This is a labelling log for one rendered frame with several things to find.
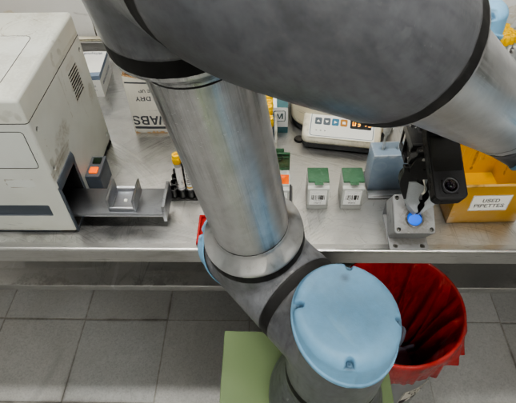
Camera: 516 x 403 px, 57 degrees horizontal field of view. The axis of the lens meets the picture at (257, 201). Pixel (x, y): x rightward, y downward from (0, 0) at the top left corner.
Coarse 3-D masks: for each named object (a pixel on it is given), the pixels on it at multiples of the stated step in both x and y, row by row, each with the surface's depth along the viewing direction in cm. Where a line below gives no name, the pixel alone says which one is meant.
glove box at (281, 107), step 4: (276, 100) 106; (280, 100) 106; (276, 104) 105; (280, 104) 105; (284, 104) 105; (276, 108) 104; (280, 108) 104; (284, 108) 104; (280, 112) 105; (284, 112) 105; (280, 116) 106; (284, 116) 106; (280, 120) 107; (284, 120) 107; (280, 124) 107; (284, 124) 107; (280, 128) 108; (284, 128) 108; (280, 132) 109; (284, 132) 109
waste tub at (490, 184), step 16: (464, 160) 96; (480, 160) 96; (496, 160) 96; (480, 176) 97; (496, 176) 96; (512, 176) 90; (480, 192) 84; (496, 192) 84; (512, 192) 84; (448, 208) 88; (464, 208) 87; (480, 208) 87; (496, 208) 87; (512, 208) 87
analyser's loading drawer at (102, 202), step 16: (64, 192) 92; (80, 192) 92; (96, 192) 92; (112, 192) 89; (128, 192) 92; (144, 192) 91; (160, 192) 91; (80, 208) 89; (96, 208) 89; (112, 208) 87; (128, 208) 87; (144, 208) 89; (160, 208) 89
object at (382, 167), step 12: (372, 144) 91; (396, 144) 90; (372, 156) 90; (384, 156) 88; (396, 156) 88; (372, 168) 91; (384, 168) 91; (396, 168) 91; (372, 180) 93; (384, 180) 93; (396, 180) 93; (372, 192) 94; (384, 192) 94; (396, 192) 94
